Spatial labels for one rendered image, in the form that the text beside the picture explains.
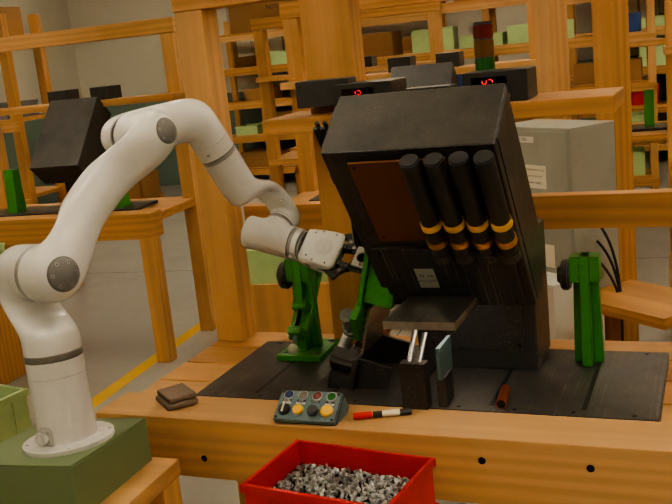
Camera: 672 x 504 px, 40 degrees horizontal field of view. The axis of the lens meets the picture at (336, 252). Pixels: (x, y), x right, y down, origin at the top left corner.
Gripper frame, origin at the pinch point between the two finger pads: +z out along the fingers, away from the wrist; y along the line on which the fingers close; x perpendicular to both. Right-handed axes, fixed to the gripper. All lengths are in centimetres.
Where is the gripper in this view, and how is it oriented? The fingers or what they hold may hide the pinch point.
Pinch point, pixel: (360, 261)
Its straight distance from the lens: 227.9
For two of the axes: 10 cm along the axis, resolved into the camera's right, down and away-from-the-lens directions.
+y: 3.6, -8.3, 4.2
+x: 1.6, 5.0, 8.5
